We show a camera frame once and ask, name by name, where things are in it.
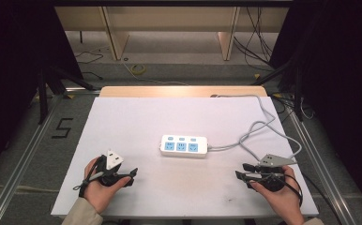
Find black metal stand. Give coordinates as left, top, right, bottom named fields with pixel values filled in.
left=37, top=66, right=97, bottom=125
left=249, top=59, right=306, bottom=122

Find aluminium floor rail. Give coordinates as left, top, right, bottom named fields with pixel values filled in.
left=0, top=87, right=101, bottom=225
left=286, top=107, right=359, bottom=225

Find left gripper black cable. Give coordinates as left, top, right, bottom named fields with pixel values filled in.
left=72, top=155, right=106, bottom=199

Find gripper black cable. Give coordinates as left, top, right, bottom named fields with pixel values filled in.
left=280, top=171, right=343, bottom=225
left=72, top=155, right=106, bottom=199

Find person's right hand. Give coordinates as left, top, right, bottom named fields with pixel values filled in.
left=249, top=165, right=306, bottom=224

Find thin black floor cable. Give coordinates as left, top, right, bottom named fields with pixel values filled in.
left=74, top=51, right=104, bottom=81

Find white board sheet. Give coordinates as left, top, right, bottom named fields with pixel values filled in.
left=50, top=96, right=320, bottom=218

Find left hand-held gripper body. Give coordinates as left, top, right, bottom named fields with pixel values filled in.
left=94, top=149, right=132, bottom=188

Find white power strip blue sockets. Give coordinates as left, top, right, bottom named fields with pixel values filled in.
left=159, top=134, right=209, bottom=159

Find black curtain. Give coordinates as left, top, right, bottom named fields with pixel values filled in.
left=0, top=0, right=84, bottom=182
left=268, top=0, right=362, bottom=218

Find yellow tape roll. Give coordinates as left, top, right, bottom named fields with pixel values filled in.
left=129, top=63, right=146, bottom=76

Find beige wooden shelf unit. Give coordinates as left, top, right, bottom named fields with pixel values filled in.
left=53, top=6, right=290, bottom=62

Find bundle of black floor cables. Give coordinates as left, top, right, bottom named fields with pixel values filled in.
left=233, top=7, right=278, bottom=69

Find person's left hand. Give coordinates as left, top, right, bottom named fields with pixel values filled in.
left=83, top=156, right=132, bottom=216

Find white floor cable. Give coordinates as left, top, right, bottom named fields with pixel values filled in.
left=120, top=59, right=190, bottom=86

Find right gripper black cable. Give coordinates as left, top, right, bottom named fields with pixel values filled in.
left=280, top=171, right=343, bottom=225

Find grey power strip cable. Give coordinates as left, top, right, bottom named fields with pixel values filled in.
left=206, top=94, right=303, bottom=161

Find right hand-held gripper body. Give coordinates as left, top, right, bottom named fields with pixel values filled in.
left=253, top=153, right=297, bottom=192

